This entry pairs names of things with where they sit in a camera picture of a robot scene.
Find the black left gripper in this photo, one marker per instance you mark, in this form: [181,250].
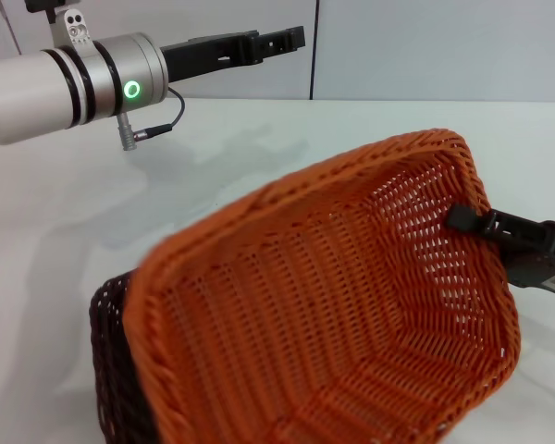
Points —
[203,53]

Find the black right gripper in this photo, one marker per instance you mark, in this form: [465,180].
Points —
[546,268]

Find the orange woven basket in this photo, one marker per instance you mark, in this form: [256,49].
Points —
[333,314]

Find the dark brown woven basket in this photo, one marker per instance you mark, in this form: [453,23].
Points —
[111,361]

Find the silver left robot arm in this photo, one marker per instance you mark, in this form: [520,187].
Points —
[51,97]

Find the silver camera mount bracket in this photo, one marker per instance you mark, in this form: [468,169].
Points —
[76,28]

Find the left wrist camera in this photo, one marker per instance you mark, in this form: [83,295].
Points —
[46,3]

